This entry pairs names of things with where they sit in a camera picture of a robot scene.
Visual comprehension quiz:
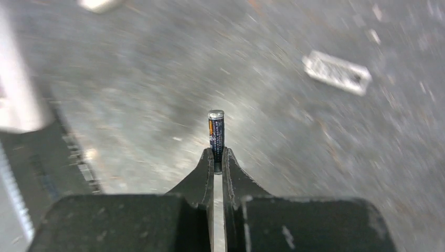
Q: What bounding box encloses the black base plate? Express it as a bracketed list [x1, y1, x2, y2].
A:
[1, 103, 102, 227]

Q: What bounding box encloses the blue battery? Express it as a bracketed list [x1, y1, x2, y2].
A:
[208, 110, 225, 174]

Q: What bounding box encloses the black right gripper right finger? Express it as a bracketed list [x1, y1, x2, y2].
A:
[222, 148, 270, 251]

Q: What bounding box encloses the white cable duct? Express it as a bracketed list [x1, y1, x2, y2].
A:
[1, 148, 35, 251]

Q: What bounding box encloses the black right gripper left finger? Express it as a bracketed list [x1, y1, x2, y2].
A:
[168, 148, 214, 251]

